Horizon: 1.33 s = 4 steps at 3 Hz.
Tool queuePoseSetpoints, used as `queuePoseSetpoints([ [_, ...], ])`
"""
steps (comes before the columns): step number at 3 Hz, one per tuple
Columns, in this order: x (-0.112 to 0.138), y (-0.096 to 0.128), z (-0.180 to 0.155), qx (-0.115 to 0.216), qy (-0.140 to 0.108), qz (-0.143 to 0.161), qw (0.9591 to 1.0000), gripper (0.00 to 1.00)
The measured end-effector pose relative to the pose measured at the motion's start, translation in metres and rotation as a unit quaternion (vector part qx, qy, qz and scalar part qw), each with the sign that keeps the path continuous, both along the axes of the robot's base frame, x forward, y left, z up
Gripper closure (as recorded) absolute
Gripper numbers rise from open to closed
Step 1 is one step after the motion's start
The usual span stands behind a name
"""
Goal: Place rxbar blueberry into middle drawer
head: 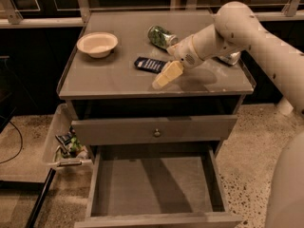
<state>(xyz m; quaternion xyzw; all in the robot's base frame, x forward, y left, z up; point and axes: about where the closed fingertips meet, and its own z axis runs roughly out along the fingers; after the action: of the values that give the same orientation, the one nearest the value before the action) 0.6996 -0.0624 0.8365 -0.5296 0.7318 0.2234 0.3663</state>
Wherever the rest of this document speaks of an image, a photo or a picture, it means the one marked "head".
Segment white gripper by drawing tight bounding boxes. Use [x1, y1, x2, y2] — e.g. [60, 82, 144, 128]
[152, 34, 204, 89]

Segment blue rxbar blueberry bar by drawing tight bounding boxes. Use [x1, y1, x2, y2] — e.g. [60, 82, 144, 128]
[134, 57, 166, 74]

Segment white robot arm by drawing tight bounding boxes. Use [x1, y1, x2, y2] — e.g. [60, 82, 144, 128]
[153, 2, 304, 228]

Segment brass drawer knob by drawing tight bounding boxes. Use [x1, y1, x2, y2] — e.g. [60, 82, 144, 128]
[154, 128, 161, 138]

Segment grey drawer cabinet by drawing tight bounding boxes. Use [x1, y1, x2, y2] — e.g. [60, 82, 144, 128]
[56, 10, 257, 228]

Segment grey upper drawer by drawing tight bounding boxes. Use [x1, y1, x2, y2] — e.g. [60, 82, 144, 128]
[72, 115, 237, 145]

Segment grey open middle drawer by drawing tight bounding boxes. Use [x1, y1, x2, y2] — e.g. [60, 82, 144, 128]
[75, 143, 242, 228]

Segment green can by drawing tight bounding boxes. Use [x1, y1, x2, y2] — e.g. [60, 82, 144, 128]
[147, 26, 178, 49]

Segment silver can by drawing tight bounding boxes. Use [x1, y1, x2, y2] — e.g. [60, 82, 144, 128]
[218, 51, 241, 66]

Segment white paper bowl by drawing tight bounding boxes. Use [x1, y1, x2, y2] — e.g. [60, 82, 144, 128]
[76, 32, 118, 58]

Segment snack packets in bin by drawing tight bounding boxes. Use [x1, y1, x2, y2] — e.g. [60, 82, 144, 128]
[53, 126, 88, 161]

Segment black table leg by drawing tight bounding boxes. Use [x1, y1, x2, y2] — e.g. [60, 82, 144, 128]
[25, 168, 56, 228]

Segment metal railing frame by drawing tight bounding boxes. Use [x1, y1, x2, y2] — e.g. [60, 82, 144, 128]
[0, 0, 304, 29]

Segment black cable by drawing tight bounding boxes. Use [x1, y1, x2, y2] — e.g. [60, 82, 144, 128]
[0, 115, 25, 165]

